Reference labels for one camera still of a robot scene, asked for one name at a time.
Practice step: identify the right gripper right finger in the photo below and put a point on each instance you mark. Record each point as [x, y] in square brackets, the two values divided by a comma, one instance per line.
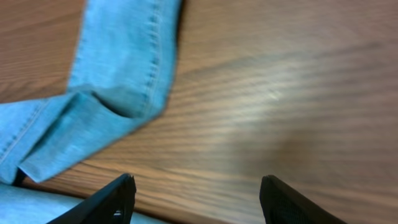
[281, 204]

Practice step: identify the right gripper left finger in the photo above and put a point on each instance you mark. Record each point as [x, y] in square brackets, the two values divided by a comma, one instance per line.
[113, 204]

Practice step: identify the light blue denim jeans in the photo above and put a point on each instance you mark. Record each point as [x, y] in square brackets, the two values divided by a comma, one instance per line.
[120, 80]

